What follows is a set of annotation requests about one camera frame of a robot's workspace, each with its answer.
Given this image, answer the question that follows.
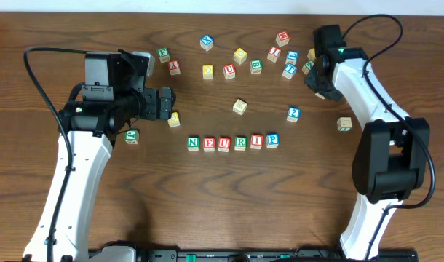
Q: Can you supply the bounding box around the yellow block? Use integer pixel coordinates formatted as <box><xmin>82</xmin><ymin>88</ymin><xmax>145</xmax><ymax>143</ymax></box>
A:
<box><xmin>202</xmin><ymin>65</ymin><xmax>214</xmax><ymax>80</ymax></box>
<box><xmin>315</xmin><ymin>93</ymin><xmax>325</xmax><ymax>100</ymax></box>
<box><xmin>307</xmin><ymin>48</ymin><xmax>316</xmax><ymax>62</ymax></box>
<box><xmin>234</xmin><ymin>47</ymin><xmax>247</xmax><ymax>65</ymax></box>
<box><xmin>167</xmin><ymin>112</ymin><xmax>181</xmax><ymax>127</ymax></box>

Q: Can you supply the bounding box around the green N block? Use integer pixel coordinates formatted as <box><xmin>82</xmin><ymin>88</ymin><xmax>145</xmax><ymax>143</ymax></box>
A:
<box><xmin>187</xmin><ymin>137</ymin><xmax>199</xmax><ymax>151</ymax></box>

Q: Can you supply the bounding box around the red E block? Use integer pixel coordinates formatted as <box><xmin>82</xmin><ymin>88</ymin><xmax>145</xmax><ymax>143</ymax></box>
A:
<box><xmin>203</xmin><ymin>138</ymin><xmax>215</xmax><ymax>152</ymax></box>

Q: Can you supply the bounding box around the red u block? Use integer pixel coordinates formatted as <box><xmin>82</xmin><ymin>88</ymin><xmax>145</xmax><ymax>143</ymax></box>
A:
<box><xmin>218</xmin><ymin>137</ymin><xmax>231</xmax><ymax>152</ymax></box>
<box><xmin>223</xmin><ymin>64</ymin><xmax>236</xmax><ymax>80</ymax></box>

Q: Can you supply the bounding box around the blue P block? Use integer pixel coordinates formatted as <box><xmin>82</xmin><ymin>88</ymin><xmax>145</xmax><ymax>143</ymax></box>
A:
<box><xmin>266</xmin><ymin>133</ymin><xmax>280</xmax><ymax>148</ymax></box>

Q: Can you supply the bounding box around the red i block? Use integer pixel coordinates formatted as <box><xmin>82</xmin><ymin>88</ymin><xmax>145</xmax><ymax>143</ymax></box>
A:
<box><xmin>267</xmin><ymin>47</ymin><xmax>281</xmax><ymax>63</ymax></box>
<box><xmin>250</xmin><ymin>134</ymin><xmax>263</xmax><ymax>150</ymax></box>

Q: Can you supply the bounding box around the green R block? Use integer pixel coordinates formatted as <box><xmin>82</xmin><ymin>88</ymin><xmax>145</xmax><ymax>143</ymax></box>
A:
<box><xmin>234</xmin><ymin>136</ymin><xmax>247</xmax><ymax>151</ymax></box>

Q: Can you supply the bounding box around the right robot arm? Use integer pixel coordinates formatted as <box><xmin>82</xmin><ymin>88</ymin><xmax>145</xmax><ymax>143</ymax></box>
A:
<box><xmin>304</xmin><ymin>47</ymin><xmax>429</xmax><ymax>261</ymax></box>

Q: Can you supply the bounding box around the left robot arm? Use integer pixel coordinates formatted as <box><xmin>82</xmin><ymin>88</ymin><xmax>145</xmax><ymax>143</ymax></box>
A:
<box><xmin>23</xmin><ymin>84</ymin><xmax>176</xmax><ymax>261</ymax></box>

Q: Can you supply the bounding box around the green Z block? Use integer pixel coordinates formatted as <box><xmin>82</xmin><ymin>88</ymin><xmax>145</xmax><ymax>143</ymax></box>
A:
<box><xmin>302</xmin><ymin>60</ymin><xmax>314</xmax><ymax>76</ymax></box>

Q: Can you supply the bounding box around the blue T block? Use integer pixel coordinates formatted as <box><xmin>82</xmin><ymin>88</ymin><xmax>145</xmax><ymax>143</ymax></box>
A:
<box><xmin>282</xmin><ymin>63</ymin><xmax>298</xmax><ymax>80</ymax></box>

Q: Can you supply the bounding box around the blue L block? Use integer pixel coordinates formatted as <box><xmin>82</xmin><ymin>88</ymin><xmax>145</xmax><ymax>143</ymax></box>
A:
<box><xmin>285</xmin><ymin>50</ymin><xmax>299</xmax><ymax>65</ymax></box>

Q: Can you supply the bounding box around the green J block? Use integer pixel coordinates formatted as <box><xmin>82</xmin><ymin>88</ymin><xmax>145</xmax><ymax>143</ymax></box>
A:
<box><xmin>124</xmin><ymin>130</ymin><xmax>140</xmax><ymax>144</ymax></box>

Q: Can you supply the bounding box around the blue 2 block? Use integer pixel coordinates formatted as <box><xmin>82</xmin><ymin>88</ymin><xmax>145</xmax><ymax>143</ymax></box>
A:
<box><xmin>286</xmin><ymin>107</ymin><xmax>301</xmax><ymax>122</ymax></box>

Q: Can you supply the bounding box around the white F block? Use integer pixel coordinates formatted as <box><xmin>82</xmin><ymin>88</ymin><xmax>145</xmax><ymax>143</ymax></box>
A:
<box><xmin>337</xmin><ymin>117</ymin><xmax>352</xmax><ymax>132</ymax></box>

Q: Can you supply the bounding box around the green F block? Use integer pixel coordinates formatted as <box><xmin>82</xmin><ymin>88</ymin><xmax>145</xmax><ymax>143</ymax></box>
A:
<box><xmin>157</xmin><ymin>47</ymin><xmax>170</xmax><ymax>63</ymax></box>

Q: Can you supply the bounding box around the red H block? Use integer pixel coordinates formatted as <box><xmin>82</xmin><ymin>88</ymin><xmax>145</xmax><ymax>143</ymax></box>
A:
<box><xmin>276</xmin><ymin>31</ymin><xmax>290</xmax><ymax>47</ymax></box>

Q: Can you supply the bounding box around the green B block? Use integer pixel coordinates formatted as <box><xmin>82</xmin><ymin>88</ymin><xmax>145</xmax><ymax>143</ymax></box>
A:
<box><xmin>250</xmin><ymin>59</ymin><xmax>263</xmax><ymax>74</ymax></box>

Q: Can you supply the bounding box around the blue X block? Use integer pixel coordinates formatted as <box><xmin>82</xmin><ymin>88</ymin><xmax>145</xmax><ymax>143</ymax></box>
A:
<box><xmin>199</xmin><ymin>35</ymin><xmax>214</xmax><ymax>52</ymax></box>

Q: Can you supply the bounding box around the white K block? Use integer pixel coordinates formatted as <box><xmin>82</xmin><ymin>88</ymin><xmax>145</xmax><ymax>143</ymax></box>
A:
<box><xmin>232</xmin><ymin>99</ymin><xmax>247</xmax><ymax>115</ymax></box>

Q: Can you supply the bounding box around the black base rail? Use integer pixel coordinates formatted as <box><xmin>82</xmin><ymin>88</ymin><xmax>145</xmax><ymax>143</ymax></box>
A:
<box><xmin>89</xmin><ymin>248</ymin><xmax>419</xmax><ymax>262</ymax></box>

